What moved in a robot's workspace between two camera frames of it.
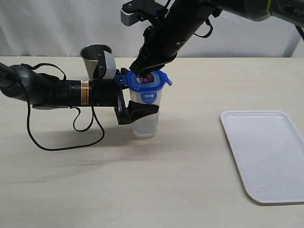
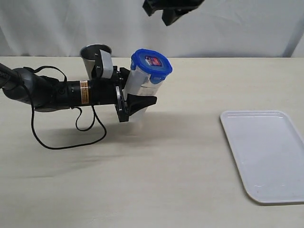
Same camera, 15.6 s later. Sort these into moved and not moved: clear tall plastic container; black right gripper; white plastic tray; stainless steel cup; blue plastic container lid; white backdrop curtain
Moved: black right gripper; clear tall plastic container; blue plastic container lid
Not moved: white plastic tray; white backdrop curtain; stainless steel cup
